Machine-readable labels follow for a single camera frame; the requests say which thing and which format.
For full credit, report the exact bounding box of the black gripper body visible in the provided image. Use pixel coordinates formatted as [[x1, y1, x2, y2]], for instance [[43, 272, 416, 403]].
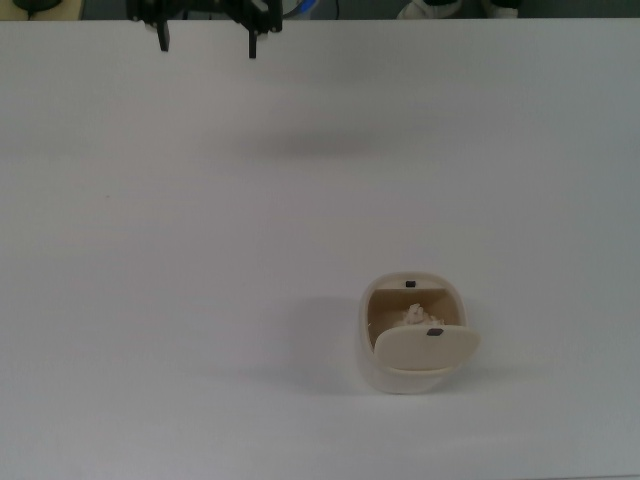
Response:
[[169, 0, 246, 14]]

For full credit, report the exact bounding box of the paper trash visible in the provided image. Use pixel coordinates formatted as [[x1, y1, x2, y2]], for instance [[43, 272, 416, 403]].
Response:
[[392, 301, 449, 332]]

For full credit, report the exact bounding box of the small cream lidded bin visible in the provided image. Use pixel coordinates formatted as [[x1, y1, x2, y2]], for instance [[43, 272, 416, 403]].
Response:
[[358, 269, 483, 397]]

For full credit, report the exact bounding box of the black round object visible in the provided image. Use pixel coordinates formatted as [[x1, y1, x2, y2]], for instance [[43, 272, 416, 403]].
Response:
[[12, 0, 62, 15]]

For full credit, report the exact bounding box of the white rounded object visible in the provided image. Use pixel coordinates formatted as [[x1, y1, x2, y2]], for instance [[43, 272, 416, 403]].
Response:
[[396, 0, 464, 21], [491, 0, 524, 20]]

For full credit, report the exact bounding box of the blue cable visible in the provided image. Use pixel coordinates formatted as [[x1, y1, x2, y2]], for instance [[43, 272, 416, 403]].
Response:
[[283, 0, 324, 17]]

